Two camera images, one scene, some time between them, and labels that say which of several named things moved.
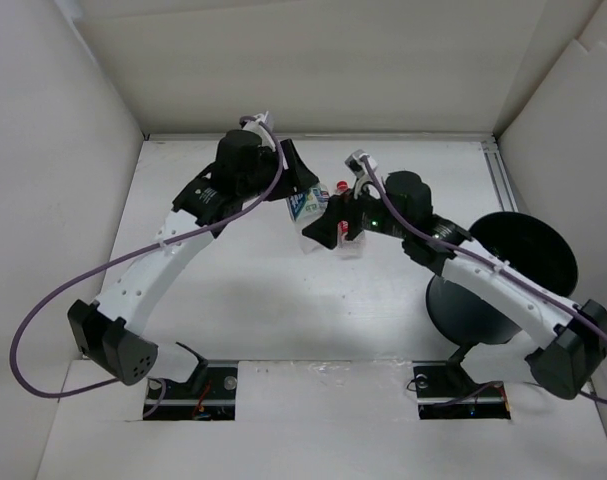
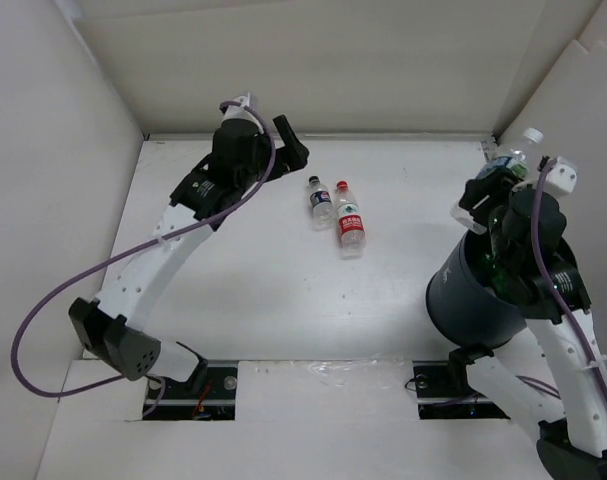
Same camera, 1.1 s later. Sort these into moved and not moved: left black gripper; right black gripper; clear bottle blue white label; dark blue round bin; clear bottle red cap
Moved: left black gripper; right black gripper; clear bottle blue white label
Not moved: clear bottle red cap; dark blue round bin
